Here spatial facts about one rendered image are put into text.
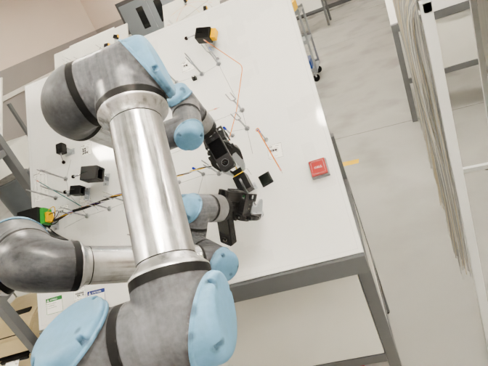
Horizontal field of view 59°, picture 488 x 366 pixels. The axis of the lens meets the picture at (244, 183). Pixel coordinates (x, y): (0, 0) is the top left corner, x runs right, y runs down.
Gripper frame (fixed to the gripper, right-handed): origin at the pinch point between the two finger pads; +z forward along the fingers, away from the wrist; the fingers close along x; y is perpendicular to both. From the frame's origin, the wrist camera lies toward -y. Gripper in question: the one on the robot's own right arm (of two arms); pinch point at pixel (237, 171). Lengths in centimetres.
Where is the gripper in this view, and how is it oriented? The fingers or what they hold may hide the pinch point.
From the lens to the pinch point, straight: 138.9
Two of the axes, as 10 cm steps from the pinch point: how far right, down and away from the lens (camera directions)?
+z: 4.6, 5.6, 6.9
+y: -2.4, -6.7, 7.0
